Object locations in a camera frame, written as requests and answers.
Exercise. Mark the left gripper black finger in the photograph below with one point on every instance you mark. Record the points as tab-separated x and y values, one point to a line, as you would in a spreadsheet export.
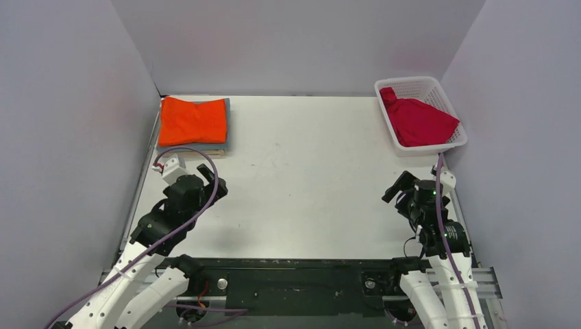
206	172
218	189

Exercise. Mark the aluminium rail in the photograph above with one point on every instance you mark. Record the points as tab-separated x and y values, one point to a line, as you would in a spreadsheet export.
488	286

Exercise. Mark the grey blue folded t shirt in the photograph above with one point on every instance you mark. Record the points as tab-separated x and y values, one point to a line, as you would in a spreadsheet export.
228	122

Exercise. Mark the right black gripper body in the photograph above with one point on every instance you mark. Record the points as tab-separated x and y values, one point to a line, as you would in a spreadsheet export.
399	191

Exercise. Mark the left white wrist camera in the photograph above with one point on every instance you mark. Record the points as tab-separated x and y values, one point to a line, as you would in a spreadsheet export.
173	169

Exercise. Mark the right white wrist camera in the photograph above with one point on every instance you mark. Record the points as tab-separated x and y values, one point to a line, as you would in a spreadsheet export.
446	178

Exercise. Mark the red t shirt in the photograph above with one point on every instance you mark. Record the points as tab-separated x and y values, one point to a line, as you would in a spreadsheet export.
416	123

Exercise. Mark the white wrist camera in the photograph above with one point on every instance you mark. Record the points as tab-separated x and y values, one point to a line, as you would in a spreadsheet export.
446	178
173	169

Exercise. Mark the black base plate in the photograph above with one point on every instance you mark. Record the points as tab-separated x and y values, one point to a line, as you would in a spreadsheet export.
301	287

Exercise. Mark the white plastic basket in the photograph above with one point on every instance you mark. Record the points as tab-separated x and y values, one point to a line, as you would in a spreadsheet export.
428	90

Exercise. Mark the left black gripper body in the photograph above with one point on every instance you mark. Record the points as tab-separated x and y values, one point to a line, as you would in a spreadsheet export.
212	182

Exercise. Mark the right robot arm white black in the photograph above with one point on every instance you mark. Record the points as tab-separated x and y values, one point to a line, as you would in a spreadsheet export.
440	284

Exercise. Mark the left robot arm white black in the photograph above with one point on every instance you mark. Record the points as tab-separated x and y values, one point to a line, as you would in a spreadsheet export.
166	225

